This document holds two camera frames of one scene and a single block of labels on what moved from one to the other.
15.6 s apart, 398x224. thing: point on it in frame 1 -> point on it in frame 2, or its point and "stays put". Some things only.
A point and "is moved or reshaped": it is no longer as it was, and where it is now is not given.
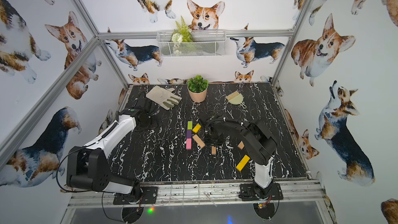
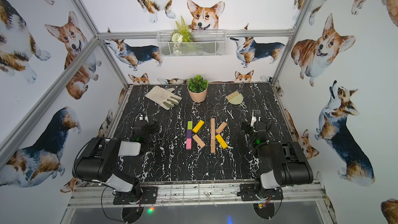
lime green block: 189,125 stays put
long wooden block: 199,141 stays put
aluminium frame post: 81,4 stays put
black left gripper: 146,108 -> 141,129
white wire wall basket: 206,43 stays put
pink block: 188,143 stays put
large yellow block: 243,163 is moved or reshaped
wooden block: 241,145 is moved or reshaped
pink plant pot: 197,97 stays put
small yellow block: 197,128 stays put
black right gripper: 219,141 -> 248,128
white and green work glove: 166,98 stays put
